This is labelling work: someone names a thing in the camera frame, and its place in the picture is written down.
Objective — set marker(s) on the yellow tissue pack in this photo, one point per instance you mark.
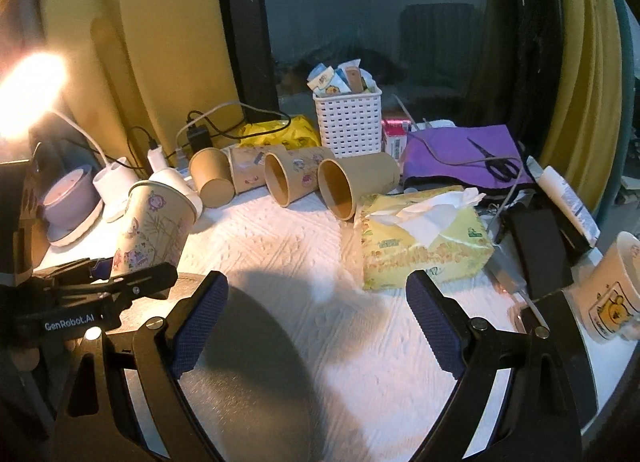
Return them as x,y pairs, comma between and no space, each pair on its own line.
438,231

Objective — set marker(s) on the white plastic basket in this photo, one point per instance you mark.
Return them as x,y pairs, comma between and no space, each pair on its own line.
350,124

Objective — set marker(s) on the yellow plastic bag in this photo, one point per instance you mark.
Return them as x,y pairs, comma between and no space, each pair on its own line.
296,133

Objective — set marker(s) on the purple cloth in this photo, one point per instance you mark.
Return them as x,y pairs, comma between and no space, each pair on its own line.
442,155

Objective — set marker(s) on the white desk lamp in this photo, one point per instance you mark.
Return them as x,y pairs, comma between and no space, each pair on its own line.
28,93

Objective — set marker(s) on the white tube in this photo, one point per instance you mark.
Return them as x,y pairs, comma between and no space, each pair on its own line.
566,200

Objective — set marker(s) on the plain brown paper cup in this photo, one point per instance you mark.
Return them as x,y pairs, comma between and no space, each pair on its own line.
211,174

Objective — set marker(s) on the cartoon paper cup lying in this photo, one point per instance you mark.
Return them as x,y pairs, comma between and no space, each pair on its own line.
247,166

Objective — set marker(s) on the white charger plug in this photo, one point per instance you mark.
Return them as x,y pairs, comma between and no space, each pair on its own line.
157,159

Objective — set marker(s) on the white printed paper cup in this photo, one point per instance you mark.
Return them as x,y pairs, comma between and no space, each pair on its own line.
171,177

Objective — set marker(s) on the brown paper cup rightmost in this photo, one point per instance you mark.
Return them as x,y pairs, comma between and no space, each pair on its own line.
344,181

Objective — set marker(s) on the floral printed paper cup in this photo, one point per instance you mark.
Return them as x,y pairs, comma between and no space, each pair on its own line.
155,226

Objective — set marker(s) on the black charger plug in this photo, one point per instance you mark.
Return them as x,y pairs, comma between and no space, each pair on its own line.
198,138

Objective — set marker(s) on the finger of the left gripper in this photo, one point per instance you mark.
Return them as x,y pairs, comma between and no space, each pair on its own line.
76,272
121,289

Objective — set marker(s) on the black scissors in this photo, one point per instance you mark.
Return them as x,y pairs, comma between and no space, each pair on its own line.
500,168

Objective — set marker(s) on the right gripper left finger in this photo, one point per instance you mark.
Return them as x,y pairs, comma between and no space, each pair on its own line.
96,420

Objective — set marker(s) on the purple bowl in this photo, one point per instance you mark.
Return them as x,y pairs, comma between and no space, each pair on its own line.
71,199

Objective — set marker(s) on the yellow curtain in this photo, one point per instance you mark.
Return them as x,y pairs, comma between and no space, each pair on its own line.
582,139

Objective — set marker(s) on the pink small box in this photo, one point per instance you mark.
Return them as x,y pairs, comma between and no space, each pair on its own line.
395,133

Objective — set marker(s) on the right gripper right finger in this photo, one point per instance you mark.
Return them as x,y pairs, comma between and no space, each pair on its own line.
537,420

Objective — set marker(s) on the white bear mug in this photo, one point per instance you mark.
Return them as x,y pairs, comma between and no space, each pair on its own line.
608,299

